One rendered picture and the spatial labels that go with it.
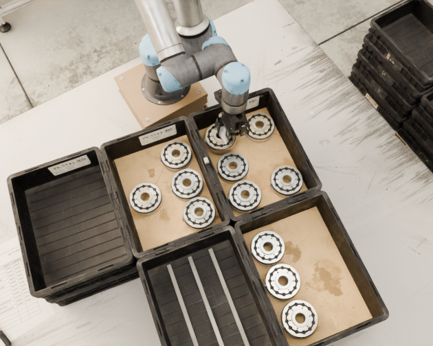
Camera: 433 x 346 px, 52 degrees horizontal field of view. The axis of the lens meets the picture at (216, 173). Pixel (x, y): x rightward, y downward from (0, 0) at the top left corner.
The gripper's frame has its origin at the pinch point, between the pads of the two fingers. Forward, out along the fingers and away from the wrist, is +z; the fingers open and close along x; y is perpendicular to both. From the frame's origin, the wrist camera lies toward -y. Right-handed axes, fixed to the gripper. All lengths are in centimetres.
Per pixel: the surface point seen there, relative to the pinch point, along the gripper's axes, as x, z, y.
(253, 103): 11.6, -1.9, -6.9
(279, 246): -0.1, 1.4, 41.2
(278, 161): 12.3, 3.8, 14.2
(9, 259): -83, 20, 9
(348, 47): 110, 83, -72
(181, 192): -22.0, 2.1, 13.8
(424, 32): 116, 34, -35
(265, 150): 10.1, 3.8, 8.6
